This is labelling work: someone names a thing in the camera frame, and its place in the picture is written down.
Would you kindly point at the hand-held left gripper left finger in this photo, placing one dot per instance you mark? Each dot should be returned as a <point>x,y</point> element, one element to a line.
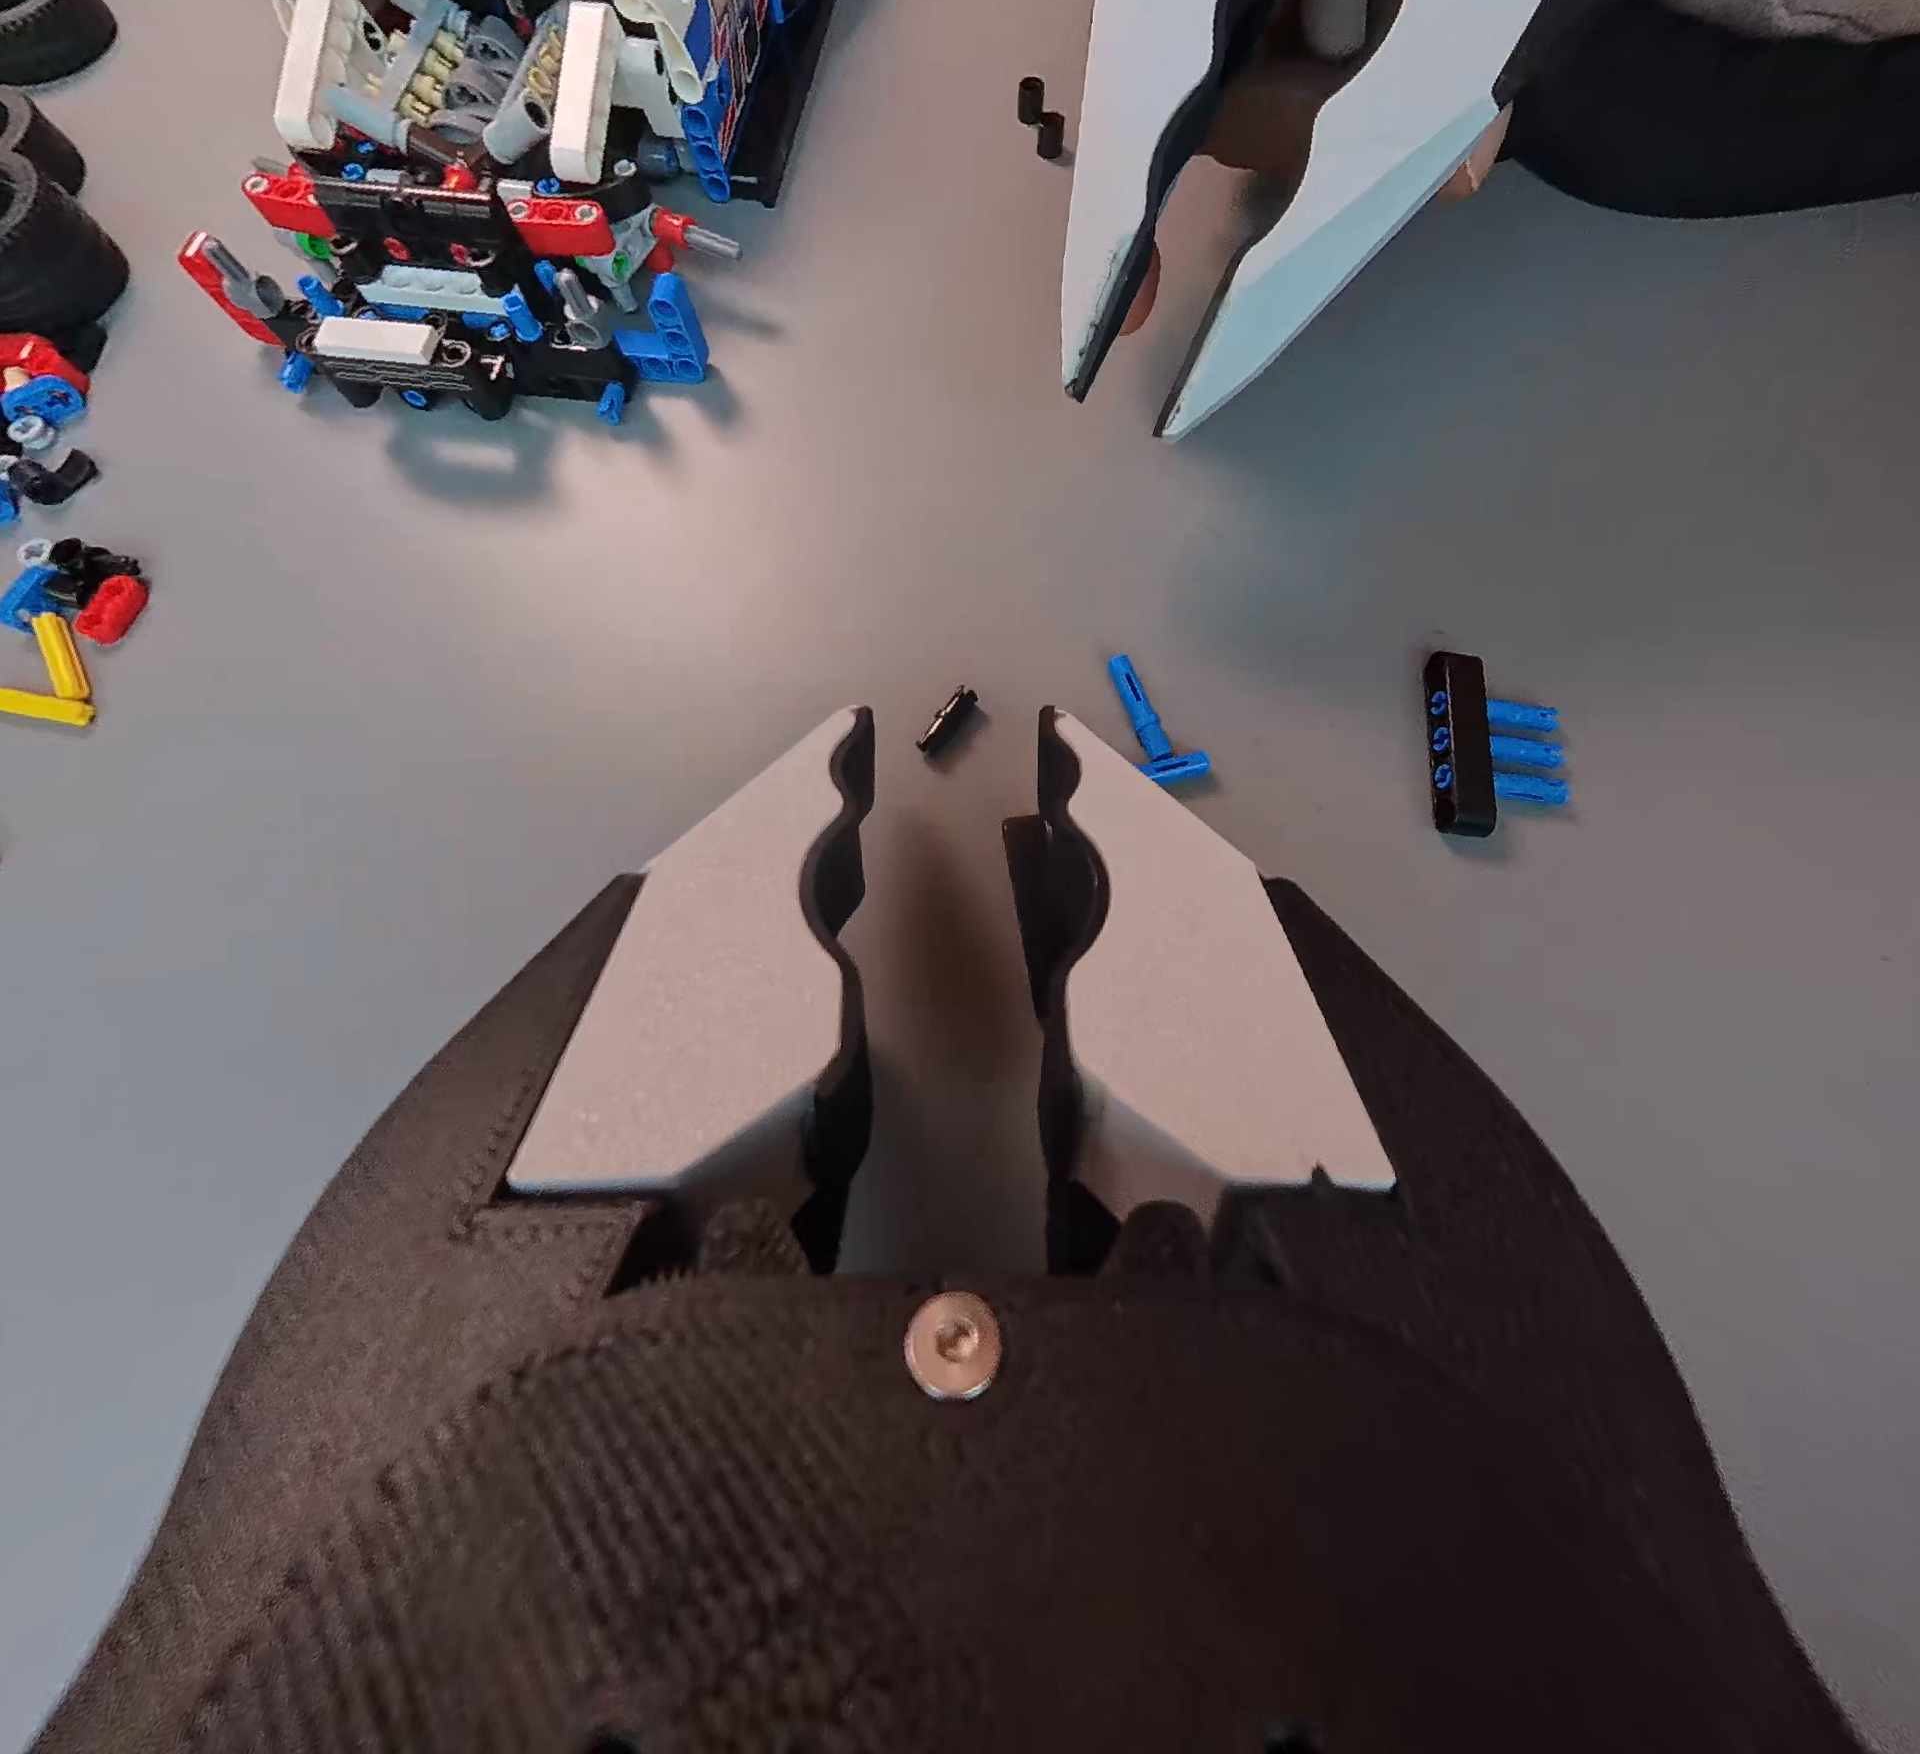
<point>691,1035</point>

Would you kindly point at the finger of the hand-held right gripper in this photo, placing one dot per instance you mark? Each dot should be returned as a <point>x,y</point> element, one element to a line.
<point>1440,28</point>
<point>1154,14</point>

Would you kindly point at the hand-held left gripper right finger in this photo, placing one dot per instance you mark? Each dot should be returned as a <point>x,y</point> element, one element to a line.
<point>1215,1035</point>

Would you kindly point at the blue connector pin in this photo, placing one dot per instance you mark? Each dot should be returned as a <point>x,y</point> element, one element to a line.
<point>1141,705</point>
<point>1530,791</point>
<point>1523,715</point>
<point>1172,773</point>
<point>1527,753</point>

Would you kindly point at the short black perforated beam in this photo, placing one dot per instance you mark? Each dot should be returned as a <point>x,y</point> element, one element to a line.
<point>1459,743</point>

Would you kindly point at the black connector pin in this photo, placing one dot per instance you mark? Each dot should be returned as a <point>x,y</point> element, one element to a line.
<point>948,718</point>

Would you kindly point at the brick-built toy race car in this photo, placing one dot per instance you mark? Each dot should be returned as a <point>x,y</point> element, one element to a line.
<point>525,105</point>

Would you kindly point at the person's right hand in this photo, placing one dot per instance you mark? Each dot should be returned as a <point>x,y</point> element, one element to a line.
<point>1269,134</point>

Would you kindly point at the small black bush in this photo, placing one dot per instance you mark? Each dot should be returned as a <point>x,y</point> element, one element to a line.
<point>1054,134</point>
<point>1032,100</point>

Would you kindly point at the black chair seat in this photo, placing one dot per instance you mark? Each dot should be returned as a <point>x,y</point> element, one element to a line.
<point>1725,134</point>

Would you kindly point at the pile of mixed bricks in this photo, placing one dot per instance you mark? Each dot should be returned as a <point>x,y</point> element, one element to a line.
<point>61,584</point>

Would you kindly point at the black rubber tire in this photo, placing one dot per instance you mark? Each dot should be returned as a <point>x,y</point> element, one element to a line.
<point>61,263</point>
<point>61,36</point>
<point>39,143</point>

